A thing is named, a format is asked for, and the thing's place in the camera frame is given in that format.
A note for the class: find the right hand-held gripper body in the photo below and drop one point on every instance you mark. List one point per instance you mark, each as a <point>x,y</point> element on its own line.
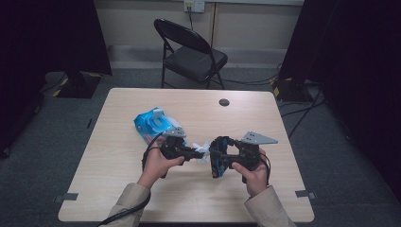
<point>249,154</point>

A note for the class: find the black folding chair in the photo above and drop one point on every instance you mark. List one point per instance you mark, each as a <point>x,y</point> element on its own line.
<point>195,60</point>

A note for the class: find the grey tape strip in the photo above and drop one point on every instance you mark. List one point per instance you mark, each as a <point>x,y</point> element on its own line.
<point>304,194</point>
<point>67,197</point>

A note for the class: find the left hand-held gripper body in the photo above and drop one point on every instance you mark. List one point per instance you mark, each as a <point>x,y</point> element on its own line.
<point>173,148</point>

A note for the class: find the person's left hand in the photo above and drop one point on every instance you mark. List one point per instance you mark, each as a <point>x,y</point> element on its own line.
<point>156,167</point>

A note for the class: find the black table grommet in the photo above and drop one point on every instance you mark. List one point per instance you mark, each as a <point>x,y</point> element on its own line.
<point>224,102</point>

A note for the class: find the white wall socket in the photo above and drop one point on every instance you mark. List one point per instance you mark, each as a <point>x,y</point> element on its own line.
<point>194,5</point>

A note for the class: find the black box with yellow tape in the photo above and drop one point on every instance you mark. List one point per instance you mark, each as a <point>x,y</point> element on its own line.
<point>290,90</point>

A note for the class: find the black stand base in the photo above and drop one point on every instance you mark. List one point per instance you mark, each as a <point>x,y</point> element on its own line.
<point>78,85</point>

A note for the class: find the white wet wipe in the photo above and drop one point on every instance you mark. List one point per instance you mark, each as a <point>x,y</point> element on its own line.
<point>203,149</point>

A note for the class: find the blue toy car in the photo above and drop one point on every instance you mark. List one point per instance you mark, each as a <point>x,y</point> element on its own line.
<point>217,168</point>

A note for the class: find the person's right hand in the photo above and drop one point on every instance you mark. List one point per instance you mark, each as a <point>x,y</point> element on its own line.
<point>257,181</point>

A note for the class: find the black curtain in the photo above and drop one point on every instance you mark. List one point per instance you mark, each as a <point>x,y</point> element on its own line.
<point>353,63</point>
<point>47,34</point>

